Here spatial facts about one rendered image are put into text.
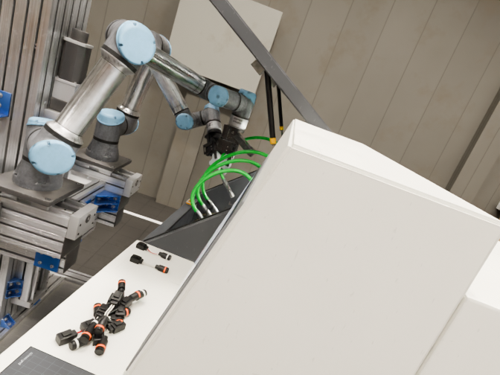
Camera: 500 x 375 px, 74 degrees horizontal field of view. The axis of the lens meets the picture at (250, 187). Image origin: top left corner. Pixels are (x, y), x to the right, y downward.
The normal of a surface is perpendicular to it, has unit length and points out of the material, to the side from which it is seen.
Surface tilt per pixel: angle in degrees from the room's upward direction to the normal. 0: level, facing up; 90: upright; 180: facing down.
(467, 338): 90
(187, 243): 90
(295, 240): 90
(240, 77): 90
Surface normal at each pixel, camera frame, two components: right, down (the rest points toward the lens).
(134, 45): 0.63, 0.31
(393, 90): -0.03, 0.27
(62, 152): 0.47, 0.52
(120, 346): 0.33, -0.91
